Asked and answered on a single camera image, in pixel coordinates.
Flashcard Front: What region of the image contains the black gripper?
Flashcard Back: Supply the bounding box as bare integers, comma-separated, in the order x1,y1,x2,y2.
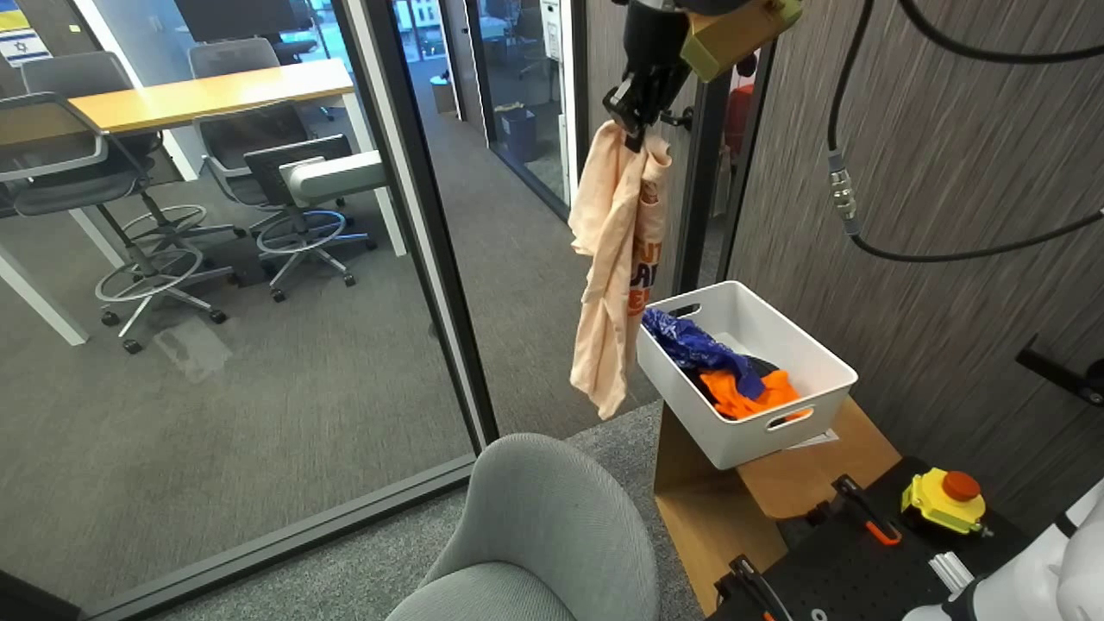
602,0,694,154

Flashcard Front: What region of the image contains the peach shirt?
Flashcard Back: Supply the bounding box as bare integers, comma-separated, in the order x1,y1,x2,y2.
565,115,679,426

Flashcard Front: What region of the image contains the white plastic bin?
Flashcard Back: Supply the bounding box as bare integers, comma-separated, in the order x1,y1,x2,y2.
628,275,864,472

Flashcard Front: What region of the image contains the grey office stool chair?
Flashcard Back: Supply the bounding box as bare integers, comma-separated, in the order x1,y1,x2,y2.
0,50,235,356
185,35,380,308

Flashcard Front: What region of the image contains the grey upholstered chair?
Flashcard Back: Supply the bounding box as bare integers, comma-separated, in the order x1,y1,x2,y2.
385,431,661,621

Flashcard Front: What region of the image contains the blue patterned bandana cloth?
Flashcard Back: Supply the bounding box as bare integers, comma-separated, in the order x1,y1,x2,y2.
637,303,788,405

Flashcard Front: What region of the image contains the orange cloth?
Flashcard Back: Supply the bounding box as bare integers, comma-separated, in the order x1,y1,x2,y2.
698,361,805,426

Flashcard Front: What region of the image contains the wooden top office table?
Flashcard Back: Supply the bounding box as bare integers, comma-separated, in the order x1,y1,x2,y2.
67,59,411,258

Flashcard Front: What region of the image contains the black table clamp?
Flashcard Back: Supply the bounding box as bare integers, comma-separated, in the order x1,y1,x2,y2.
710,553,802,621

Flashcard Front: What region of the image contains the yellow emergency stop button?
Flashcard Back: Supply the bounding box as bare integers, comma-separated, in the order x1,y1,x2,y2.
897,465,998,542

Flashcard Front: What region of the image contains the black perforated table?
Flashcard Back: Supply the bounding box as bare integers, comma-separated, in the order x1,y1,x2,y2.
710,457,1039,621

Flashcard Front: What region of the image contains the silver aluminium extrusion piece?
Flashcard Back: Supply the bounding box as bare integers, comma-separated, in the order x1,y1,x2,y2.
926,548,981,600

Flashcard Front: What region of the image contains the tan wrist camera bar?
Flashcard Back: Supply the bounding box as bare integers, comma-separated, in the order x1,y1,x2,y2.
677,0,812,85

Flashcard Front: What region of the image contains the black glass partition frame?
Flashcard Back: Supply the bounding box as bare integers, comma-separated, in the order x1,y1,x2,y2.
332,0,504,453

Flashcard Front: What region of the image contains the orange handled black tool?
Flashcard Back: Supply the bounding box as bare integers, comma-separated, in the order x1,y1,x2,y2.
832,472,909,553

